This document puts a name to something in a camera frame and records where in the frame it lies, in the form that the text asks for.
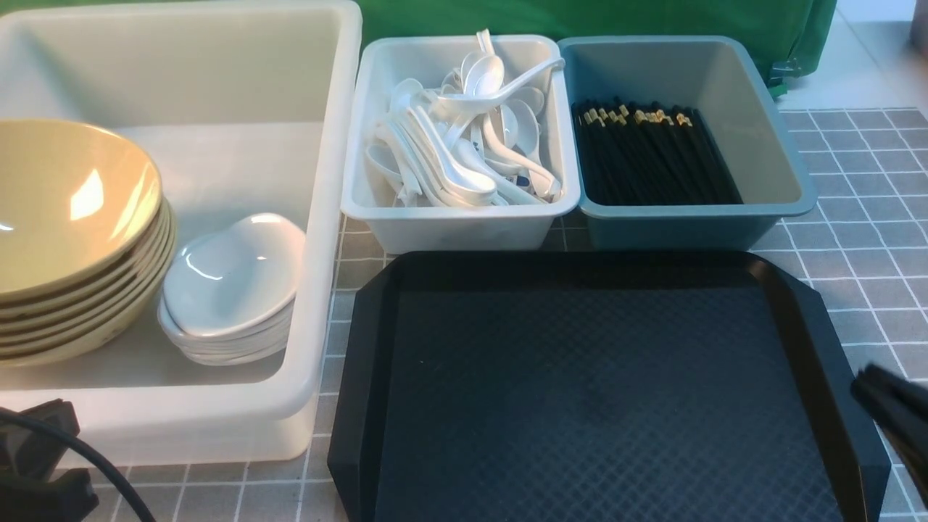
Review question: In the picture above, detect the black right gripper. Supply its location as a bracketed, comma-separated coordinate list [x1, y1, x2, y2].
[850, 364, 927, 505]

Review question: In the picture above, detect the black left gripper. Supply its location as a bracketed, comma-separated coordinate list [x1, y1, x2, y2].
[1, 419, 99, 521]

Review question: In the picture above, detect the beige noodle bowl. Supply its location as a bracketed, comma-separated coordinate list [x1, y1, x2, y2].
[1, 119, 163, 302]

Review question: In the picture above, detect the white soup spoon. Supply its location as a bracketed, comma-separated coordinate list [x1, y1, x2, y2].
[436, 54, 566, 115]

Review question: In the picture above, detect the beige stacked bowl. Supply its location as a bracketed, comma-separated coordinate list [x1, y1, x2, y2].
[0, 250, 177, 368]
[2, 230, 176, 357]
[0, 236, 177, 357]
[1, 212, 176, 336]

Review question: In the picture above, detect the bottom beige stacked bowl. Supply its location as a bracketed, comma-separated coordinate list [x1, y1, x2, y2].
[0, 250, 177, 368]

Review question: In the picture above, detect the beige bowl stack top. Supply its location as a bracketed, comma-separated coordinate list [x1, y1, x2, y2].
[1, 197, 173, 321]

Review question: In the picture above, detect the black serving tray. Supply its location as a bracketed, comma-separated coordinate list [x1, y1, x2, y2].
[328, 252, 892, 521]

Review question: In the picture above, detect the white dish stack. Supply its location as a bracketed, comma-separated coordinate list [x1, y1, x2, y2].
[158, 297, 294, 366]

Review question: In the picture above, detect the white square dish in bin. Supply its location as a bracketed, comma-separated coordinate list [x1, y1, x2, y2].
[162, 212, 306, 338]

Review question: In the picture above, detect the grey-blue chopstick bin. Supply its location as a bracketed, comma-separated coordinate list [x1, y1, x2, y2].
[559, 36, 816, 251]

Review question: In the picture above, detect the bundle of black chopsticks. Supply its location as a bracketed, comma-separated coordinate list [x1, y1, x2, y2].
[571, 98, 745, 206]

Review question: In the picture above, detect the large white plastic bin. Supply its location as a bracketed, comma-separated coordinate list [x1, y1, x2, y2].
[2, 1, 362, 467]

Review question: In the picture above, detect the pile of white spoons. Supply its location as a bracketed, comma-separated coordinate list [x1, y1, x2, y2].
[362, 30, 563, 208]

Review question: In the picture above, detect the white spoon bin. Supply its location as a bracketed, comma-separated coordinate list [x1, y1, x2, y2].
[341, 34, 581, 254]

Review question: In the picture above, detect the black cable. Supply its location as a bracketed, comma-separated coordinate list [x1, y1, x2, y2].
[0, 407, 157, 522]

